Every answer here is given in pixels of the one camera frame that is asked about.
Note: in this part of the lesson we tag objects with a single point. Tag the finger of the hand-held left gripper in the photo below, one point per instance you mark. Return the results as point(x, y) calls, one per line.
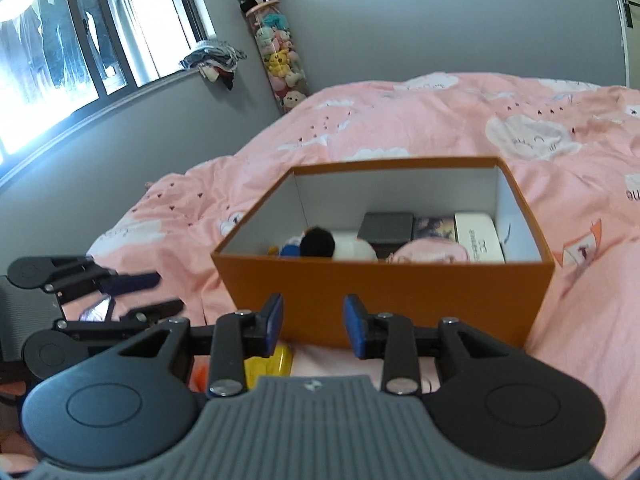
point(125, 322)
point(132, 282)

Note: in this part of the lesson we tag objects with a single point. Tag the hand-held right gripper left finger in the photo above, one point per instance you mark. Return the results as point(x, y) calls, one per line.
point(274, 322)

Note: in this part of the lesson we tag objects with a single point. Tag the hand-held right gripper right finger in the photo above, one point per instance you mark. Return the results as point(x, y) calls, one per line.
point(354, 325)

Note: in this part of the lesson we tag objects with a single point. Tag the dark shiny packet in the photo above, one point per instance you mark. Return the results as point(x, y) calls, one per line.
point(97, 310)

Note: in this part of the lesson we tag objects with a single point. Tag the orange cardboard box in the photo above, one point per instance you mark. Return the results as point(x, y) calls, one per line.
point(375, 300)

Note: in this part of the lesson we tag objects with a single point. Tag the yellow toy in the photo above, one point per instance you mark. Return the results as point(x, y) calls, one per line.
point(270, 360)

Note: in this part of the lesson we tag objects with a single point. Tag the small multicolour plush toy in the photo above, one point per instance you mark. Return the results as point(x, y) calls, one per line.
point(287, 251)

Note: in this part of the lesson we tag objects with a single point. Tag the black white plush toy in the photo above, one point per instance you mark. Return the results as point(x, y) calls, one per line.
point(320, 242)

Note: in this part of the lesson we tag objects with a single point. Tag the dark grey box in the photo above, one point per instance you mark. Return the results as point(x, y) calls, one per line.
point(385, 230)

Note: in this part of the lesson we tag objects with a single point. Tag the pink plush pouch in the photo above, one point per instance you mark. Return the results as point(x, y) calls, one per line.
point(430, 254)

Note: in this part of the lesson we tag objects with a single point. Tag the card booklet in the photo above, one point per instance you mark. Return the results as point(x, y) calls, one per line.
point(434, 227)

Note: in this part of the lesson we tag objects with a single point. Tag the white box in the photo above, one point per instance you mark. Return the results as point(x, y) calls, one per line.
point(479, 240)

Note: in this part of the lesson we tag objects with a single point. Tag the orange toy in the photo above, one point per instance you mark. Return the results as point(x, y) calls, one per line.
point(200, 377)

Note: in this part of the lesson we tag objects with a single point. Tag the pink printed duvet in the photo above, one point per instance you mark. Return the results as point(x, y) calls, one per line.
point(400, 120)

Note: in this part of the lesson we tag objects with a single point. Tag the pile of clothes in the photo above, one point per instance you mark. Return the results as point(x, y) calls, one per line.
point(212, 60)

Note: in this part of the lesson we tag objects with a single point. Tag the window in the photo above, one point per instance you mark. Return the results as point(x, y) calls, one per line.
point(125, 35)

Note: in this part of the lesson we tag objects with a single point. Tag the hanging dark clothes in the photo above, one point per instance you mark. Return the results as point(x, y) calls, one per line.
point(55, 40)

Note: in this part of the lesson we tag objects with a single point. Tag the clear tube of plush toys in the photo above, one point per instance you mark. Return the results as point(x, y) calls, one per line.
point(277, 60)

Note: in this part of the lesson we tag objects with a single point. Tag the cream door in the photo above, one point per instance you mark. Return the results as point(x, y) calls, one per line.
point(627, 50)

